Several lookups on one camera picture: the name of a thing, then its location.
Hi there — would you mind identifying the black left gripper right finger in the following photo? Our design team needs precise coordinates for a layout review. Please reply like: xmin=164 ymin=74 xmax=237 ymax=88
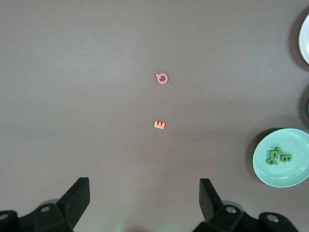
xmin=194 ymin=178 xmax=300 ymax=232

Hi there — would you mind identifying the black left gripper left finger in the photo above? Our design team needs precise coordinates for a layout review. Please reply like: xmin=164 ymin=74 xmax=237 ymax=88
xmin=0 ymin=177 xmax=91 ymax=232

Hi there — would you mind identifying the green foam letter d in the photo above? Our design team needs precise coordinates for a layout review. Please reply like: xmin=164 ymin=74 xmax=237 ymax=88
xmin=265 ymin=149 xmax=279 ymax=166

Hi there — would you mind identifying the green plate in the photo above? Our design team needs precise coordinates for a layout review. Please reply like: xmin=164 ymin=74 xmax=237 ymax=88
xmin=252 ymin=128 xmax=309 ymax=189

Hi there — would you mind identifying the pink foam letter Q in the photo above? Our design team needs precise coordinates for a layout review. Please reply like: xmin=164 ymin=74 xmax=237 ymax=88
xmin=155 ymin=72 xmax=169 ymax=86

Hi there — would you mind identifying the brown table mat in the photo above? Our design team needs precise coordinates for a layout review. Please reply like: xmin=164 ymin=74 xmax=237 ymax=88
xmin=0 ymin=0 xmax=309 ymax=232

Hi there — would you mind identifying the beige plate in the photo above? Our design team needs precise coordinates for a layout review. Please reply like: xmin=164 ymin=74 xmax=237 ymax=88
xmin=298 ymin=13 xmax=309 ymax=65

